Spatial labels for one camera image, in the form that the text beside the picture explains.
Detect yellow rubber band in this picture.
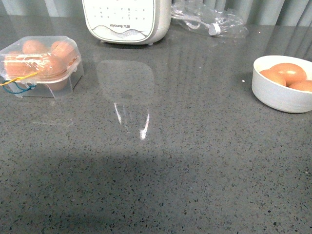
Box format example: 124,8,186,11
0,72,38,86

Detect clear plastic egg box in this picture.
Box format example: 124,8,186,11
0,36,84,98

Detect white soy milk maker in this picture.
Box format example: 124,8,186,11
82,0,172,45

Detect brown egg in bowl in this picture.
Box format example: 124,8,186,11
270,63,307,87
260,69,287,86
289,80,312,92

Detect white power cable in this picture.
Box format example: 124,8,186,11
170,13,220,37

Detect brown egg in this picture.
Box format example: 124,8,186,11
22,39,49,54
270,63,307,87
289,80,312,92
51,40,76,63
37,54,67,91
3,51,37,78
260,69,287,86

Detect clear plastic bag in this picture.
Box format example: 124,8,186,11
171,0,248,39

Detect blue rubber band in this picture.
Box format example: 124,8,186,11
1,80,36,95

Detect white bowl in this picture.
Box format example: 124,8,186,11
252,55,312,113

